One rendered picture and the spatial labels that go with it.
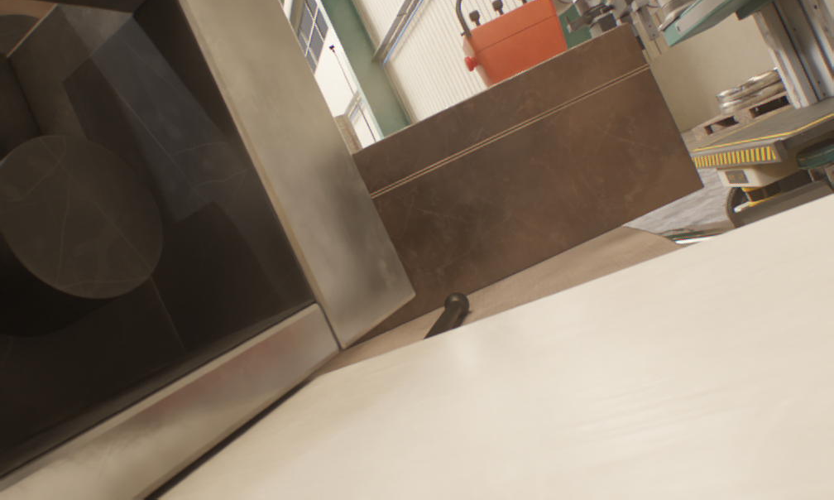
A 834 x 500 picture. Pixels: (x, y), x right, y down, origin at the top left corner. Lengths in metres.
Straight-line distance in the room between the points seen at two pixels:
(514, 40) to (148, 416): 1.20
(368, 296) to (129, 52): 0.16
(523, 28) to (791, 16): 0.97
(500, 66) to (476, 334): 1.14
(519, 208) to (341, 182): 0.98
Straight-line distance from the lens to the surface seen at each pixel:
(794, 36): 2.10
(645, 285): 0.17
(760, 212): 0.74
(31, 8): 0.79
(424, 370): 0.18
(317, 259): 0.27
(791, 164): 1.81
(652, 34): 1.64
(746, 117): 6.57
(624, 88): 1.33
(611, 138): 1.31
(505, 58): 1.31
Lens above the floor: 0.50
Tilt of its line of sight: level
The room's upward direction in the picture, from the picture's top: 25 degrees counter-clockwise
